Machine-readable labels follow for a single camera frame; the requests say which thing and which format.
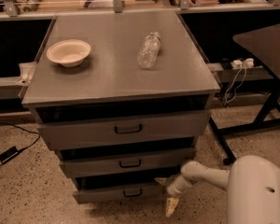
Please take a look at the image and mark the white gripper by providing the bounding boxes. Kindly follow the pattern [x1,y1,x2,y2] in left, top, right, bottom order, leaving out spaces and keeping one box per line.
[155,174,192,217]

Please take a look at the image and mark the grey bottom drawer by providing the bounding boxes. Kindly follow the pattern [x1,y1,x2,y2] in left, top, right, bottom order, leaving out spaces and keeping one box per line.
[73,167,177,203]

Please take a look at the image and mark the grey drawer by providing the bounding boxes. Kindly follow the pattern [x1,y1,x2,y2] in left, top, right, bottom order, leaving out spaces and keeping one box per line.
[37,110,209,150]
[60,147,196,178]
[73,167,177,203]

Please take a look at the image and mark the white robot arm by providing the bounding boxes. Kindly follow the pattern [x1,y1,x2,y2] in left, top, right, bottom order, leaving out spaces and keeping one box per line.
[155,156,280,224]

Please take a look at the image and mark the grey middle drawer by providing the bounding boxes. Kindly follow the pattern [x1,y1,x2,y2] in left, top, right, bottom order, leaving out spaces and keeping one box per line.
[60,147,196,178]

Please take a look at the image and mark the grey drawer cabinet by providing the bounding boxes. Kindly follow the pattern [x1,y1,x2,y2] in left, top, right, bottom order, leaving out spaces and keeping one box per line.
[21,10,221,204]

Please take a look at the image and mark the grey top drawer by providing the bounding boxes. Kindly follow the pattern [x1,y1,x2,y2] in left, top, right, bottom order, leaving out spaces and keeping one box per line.
[37,110,209,150]

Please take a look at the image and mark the clear plastic water bottle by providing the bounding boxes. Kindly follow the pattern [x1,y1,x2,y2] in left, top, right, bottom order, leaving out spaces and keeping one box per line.
[137,32,161,69]

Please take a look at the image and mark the white paper bowl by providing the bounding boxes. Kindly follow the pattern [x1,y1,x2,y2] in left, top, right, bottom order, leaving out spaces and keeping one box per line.
[47,39,91,67]

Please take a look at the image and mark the black side table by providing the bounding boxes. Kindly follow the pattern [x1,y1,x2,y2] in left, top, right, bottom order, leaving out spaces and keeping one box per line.
[209,23,280,165]

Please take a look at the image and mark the white power plugs with cables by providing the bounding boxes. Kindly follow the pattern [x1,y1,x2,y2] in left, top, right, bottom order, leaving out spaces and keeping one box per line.
[223,58,254,105]

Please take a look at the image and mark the black power adapter with cable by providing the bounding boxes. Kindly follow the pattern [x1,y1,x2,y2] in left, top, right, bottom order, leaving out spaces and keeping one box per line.
[0,122,40,169]

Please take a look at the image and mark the metal shelf rail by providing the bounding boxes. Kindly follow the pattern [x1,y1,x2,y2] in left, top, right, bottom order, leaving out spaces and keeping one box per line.
[0,0,280,21]

